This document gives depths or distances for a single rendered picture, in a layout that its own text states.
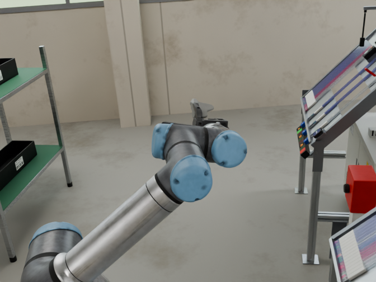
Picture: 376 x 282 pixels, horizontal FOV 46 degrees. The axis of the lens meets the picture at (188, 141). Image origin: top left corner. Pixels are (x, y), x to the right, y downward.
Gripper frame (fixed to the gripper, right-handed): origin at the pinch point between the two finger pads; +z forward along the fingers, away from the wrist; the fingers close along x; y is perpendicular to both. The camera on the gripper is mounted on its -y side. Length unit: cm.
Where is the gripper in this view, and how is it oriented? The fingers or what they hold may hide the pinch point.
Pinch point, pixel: (188, 125)
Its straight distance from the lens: 123.7
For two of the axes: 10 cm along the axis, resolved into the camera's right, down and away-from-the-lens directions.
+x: 0.6, -9.8, -1.7
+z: -1.9, -1.8, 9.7
